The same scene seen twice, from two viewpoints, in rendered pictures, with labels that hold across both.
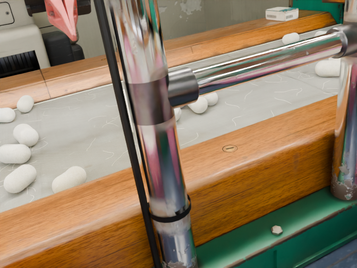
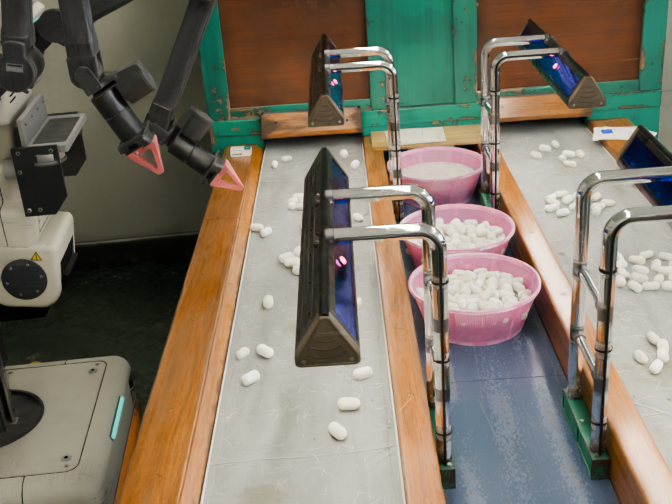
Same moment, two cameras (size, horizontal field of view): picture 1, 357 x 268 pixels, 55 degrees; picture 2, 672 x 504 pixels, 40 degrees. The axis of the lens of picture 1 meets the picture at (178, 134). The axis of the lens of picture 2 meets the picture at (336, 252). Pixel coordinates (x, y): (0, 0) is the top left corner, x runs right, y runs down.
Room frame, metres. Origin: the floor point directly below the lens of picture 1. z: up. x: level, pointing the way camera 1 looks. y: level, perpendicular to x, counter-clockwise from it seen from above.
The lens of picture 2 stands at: (-0.51, 2.07, 1.64)
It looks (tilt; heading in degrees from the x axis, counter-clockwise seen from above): 25 degrees down; 293
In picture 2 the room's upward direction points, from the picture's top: 4 degrees counter-clockwise
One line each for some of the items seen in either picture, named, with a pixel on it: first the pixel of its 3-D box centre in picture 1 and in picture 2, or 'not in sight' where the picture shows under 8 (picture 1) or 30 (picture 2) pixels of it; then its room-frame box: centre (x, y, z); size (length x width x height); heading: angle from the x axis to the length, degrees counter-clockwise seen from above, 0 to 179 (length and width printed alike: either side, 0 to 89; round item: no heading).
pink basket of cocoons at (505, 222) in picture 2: not in sight; (456, 244); (-0.02, 0.14, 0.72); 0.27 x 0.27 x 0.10
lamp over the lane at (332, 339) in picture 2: not in sight; (325, 235); (-0.01, 0.90, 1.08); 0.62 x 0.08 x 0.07; 111
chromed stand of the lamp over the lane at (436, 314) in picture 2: not in sight; (385, 337); (-0.09, 0.87, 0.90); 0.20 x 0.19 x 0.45; 111
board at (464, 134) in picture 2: not in sight; (427, 137); (0.23, -0.47, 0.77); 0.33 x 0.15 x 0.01; 21
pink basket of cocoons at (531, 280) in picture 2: not in sight; (474, 300); (-0.12, 0.41, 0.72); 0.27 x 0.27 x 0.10
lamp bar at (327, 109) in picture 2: not in sight; (325, 74); (0.34, 0.00, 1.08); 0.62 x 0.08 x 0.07; 111
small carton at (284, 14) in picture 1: (281, 14); (241, 151); (0.73, -0.25, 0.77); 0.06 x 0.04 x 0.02; 21
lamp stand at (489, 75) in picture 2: not in sight; (521, 131); (-0.10, -0.17, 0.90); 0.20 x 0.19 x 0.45; 111
